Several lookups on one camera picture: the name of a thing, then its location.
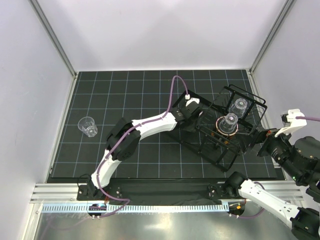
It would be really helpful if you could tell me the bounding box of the clear plastic cup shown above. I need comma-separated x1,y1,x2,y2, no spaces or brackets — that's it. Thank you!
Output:
77,116,98,138

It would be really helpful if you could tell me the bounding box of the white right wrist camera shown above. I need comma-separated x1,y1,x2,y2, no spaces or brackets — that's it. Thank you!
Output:
275,108,307,138

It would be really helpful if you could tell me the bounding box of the black grid mat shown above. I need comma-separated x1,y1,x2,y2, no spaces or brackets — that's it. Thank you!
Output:
51,69,279,179

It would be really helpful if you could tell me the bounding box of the red skull mug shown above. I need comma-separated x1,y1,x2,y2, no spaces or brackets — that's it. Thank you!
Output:
210,116,239,145

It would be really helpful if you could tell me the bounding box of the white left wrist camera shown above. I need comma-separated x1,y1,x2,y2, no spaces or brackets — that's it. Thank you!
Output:
184,94,200,107

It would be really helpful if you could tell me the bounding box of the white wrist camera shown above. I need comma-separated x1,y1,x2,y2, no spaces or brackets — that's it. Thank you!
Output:
275,108,307,138
184,94,200,107

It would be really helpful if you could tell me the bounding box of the black wire dish rack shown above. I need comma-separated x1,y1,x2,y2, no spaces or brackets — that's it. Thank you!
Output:
168,84,267,172

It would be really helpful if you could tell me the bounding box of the aluminium rail with slots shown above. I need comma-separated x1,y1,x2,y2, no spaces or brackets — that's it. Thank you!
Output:
29,182,305,214

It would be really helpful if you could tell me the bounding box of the small clear faceted glass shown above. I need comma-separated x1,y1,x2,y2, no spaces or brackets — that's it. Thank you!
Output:
228,98,248,118

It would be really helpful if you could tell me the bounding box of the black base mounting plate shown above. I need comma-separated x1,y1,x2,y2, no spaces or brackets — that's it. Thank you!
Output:
76,177,251,202

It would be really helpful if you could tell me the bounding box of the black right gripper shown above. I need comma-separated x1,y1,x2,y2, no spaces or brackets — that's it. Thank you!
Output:
233,122,305,182

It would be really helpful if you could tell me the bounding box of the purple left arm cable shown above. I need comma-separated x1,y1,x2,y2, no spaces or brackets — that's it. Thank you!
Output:
94,75,192,217

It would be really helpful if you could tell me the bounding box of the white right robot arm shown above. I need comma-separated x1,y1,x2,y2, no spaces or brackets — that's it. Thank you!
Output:
222,127,320,240

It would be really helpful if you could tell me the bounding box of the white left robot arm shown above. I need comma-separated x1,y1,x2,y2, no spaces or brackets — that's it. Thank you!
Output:
78,97,203,201

